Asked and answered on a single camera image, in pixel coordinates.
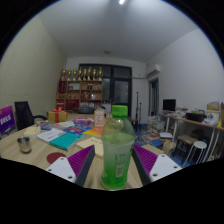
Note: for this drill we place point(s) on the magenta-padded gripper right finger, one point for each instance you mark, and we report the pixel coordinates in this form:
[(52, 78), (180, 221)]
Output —
[(146, 159)]

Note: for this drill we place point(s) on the purple sign board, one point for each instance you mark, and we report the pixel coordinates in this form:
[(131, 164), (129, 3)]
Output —
[(6, 120)]

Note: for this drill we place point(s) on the orange book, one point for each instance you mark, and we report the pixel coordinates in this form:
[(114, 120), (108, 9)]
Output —
[(94, 131)]

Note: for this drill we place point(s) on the wooden side desk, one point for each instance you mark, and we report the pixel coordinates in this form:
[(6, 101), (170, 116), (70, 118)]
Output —
[(203, 125)]

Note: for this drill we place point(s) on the white round stool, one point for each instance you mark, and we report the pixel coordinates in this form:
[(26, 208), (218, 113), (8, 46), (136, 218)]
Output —
[(199, 145)]

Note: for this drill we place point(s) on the white book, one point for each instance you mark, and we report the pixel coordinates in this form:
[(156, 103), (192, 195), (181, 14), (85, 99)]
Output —
[(50, 135)]

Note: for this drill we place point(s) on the black framed glass door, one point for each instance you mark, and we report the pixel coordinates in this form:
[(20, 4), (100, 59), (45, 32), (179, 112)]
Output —
[(120, 90)]

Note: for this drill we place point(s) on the small cream book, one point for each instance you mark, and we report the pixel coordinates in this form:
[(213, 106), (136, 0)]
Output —
[(32, 130)]

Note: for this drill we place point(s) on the green drink bottle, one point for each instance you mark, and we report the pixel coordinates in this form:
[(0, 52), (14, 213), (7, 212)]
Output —
[(117, 150)]

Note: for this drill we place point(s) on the orange standing card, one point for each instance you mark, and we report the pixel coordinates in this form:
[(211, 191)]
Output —
[(99, 117)]

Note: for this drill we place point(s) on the wooden shelf unit with trophies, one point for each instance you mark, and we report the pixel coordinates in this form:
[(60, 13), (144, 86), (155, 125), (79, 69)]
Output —
[(80, 95)]

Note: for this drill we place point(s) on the teal book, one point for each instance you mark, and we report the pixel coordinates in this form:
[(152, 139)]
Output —
[(65, 141)]

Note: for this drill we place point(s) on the flat round red coaster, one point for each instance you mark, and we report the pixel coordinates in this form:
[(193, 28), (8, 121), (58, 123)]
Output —
[(55, 157)]

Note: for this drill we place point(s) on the black computer monitor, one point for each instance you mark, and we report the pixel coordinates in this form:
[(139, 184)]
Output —
[(169, 105)]

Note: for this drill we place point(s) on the white air conditioner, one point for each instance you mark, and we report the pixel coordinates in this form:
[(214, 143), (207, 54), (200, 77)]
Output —
[(153, 70)]

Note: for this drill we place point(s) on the black office chair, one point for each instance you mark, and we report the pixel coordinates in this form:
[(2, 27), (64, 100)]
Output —
[(23, 115)]

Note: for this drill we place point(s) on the large cream book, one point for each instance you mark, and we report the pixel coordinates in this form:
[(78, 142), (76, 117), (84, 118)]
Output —
[(90, 142)]

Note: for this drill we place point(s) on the blue colourful book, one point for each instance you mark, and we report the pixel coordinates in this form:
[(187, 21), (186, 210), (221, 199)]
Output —
[(77, 129)]

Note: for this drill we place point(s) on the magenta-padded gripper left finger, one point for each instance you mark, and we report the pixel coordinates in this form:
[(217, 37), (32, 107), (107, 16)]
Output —
[(78, 161)]

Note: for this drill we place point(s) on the small metal cup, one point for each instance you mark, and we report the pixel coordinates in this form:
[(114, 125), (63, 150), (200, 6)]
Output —
[(24, 145)]

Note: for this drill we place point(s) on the yellow gift box red ribbon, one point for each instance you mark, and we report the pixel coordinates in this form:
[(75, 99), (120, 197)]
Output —
[(57, 116)]

